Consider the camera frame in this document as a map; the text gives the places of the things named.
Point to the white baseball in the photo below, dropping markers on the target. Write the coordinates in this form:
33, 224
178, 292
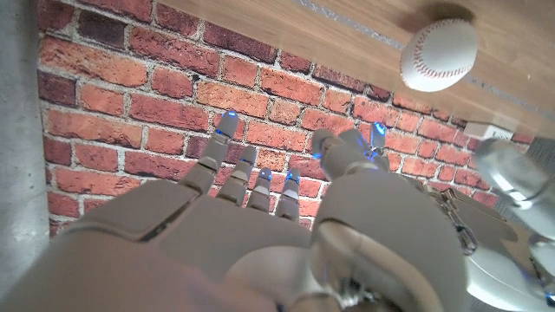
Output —
438, 55

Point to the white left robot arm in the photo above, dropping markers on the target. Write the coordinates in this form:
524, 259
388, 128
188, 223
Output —
503, 281

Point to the white power strip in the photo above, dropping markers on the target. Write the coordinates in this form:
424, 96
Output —
487, 131

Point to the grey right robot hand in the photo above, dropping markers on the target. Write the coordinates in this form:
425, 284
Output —
217, 242

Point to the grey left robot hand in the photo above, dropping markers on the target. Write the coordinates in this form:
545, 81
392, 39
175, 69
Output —
511, 182

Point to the red brick printed backdrop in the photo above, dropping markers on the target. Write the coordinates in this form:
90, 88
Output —
152, 95

